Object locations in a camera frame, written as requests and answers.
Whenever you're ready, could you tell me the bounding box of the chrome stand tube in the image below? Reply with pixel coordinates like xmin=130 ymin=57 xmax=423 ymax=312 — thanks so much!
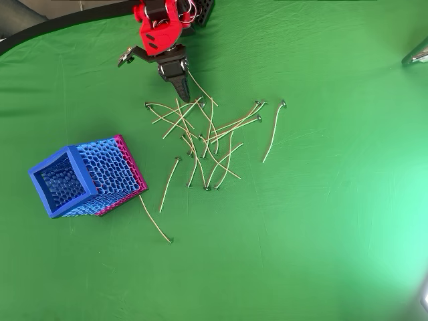
xmin=401 ymin=35 xmax=428 ymax=68

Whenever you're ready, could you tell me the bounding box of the white red servo cable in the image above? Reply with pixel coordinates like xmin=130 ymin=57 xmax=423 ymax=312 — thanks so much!
xmin=179 ymin=0 xmax=197 ymax=25

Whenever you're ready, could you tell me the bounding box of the black perforated base block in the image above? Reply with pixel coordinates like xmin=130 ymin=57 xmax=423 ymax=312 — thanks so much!
xmin=192 ymin=0 xmax=215 ymax=27

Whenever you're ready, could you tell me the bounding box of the blue and pink lattice box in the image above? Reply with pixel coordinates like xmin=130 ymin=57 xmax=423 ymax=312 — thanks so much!
xmin=28 ymin=134 xmax=150 ymax=220

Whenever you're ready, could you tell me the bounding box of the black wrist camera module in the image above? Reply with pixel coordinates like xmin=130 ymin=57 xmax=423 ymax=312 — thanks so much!
xmin=116 ymin=47 xmax=136 ymax=68

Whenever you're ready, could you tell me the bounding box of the beige candle wick metal base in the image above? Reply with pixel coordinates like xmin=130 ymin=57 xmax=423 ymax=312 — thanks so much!
xmin=175 ymin=98 xmax=195 ymax=158
xmin=213 ymin=98 xmax=270 ymax=136
xmin=187 ymin=154 xmax=200 ymax=189
xmin=209 ymin=99 xmax=261 ymax=134
xmin=213 ymin=130 xmax=234 ymax=191
xmin=144 ymin=102 xmax=196 ymax=131
xmin=152 ymin=99 xmax=206 ymax=125
xmin=163 ymin=96 xmax=205 ymax=140
xmin=158 ymin=156 xmax=183 ymax=214
xmin=197 ymin=133 xmax=242 ymax=181
xmin=180 ymin=133 xmax=207 ymax=188
xmin=152 ymin=115 xmax=191 ymax=139
xmin=201 ymin=96 xmax=215 ymax=160
xmin=203 ymin=142 xmax=245 ymax=193
xmin=207 ymin=114 xmax=263 ymax=144
xmin=261 ymin=99 xmax=288 ymax=165
xmin=198 ymin=104 xmax=221 ymax=157
xmin=187 ymin=69 xmax=219 ymax=108
xmin=138 ymin=194 xmax=175 ymax=245

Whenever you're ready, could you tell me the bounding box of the green cloth with black trim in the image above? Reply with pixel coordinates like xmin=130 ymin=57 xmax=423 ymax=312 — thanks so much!
xmin=0 ymin=0 xmax=428 ymax=321

